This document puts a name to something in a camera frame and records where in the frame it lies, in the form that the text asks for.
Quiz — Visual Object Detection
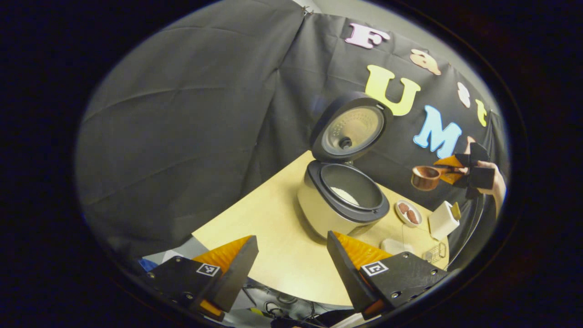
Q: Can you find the black backdrop cloth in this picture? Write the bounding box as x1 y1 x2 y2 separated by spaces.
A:
75 0 508 269

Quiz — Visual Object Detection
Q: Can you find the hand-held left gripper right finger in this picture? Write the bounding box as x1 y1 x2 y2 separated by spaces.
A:
327 231 449 319

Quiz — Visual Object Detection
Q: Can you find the grey rice cooker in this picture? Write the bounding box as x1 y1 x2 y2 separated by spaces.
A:
297 92 394 239

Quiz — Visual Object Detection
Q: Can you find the white rice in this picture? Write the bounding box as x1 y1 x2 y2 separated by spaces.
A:
330 186 360 206

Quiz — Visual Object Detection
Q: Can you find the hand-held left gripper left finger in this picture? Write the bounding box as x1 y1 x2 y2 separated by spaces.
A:
145 235 259 322

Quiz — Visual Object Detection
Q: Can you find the brown wooden spoon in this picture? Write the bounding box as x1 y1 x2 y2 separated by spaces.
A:
411 165 465 191

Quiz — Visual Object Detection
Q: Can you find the white toaster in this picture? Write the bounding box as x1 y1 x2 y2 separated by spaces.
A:
428 201 461 241

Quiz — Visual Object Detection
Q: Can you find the round white plate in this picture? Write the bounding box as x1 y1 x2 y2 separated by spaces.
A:
395 200 423 227

